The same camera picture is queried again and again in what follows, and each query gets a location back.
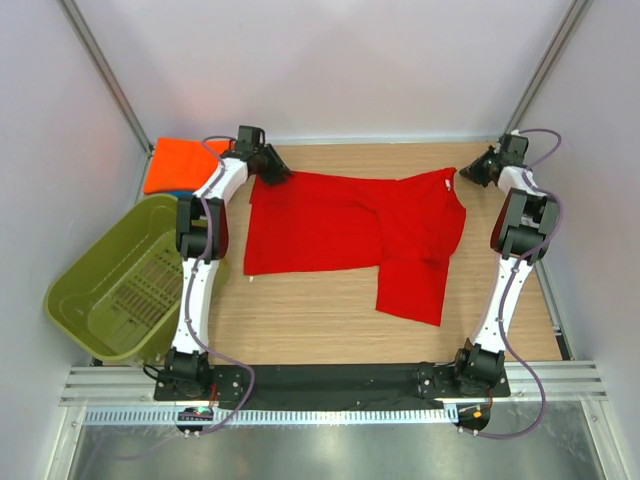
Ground orange folded t shirt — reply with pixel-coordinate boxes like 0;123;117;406
143;137;218;195

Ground slotted cable duct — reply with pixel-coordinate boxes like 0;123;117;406
83;405;458;427

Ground aluminium frame rail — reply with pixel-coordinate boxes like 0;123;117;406
59;360;608;406

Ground red t shirt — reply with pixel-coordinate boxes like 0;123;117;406
244;167;466;326

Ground blue folded t shirt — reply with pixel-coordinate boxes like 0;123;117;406
165;190;194;198

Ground olive green plastic basket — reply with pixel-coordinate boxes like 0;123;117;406
45;194;207;365

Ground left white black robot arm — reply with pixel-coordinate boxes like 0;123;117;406
154;125;292;400

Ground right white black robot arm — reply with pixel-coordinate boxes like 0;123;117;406
450;128;562;396

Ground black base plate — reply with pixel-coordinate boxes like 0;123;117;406
153;362;510;411

